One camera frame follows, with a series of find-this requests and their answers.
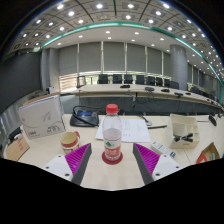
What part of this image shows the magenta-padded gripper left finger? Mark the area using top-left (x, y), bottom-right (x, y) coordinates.
top-left (44, 142), bottom-right (93, 186)

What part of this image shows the white remote control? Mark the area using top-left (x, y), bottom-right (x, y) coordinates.
top-left (150, 141), bottom-right (177, 159)

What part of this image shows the group of black office chairs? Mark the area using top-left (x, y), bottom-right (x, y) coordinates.
top-left (98, 73), bottom-right (181, 90)

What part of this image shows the clear red-capped water bottle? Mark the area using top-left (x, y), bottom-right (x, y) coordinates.
top-left (101, 103), bottom-right (123, 162)

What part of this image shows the black conference microphone console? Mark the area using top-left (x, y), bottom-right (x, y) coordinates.
top-left (69, 105), bottom-right (100, 128)

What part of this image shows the white paper carton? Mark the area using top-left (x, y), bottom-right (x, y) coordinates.
top-left (17, 94), bottom-right (67, 140)

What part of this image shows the red flower-patterned mug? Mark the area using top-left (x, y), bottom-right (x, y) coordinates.
top-left (59, 130), bottom-right (81, 155)

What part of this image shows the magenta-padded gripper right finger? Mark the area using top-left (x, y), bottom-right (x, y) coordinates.
top-left (132, 142), bottom-right (184, 186)

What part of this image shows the white open cardboard box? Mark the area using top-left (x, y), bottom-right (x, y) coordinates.
top-left (165, 113), bottom-right (201, 150)

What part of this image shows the black power adapter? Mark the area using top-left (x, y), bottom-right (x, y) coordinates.
top-left (8, 126), bottom-right (23, 143)

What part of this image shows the long curved conference desk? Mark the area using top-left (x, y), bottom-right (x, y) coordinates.
top-left (61, 83), bottom-right (224, 116)

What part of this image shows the black pen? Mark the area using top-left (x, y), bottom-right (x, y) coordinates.
top-left (148, 124), bottom-right (168, 130)

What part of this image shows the brown paper envelope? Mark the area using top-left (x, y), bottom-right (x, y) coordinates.
top-left (3, 136), bottom-right (31, 162)

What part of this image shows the white printed paper sheet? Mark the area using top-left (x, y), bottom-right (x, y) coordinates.
top-left (95, 117), bottom-right (152, 144)

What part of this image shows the group of round ceiling lights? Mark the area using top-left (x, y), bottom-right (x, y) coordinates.
top-left (19, 0), bottom-right (224, 73)

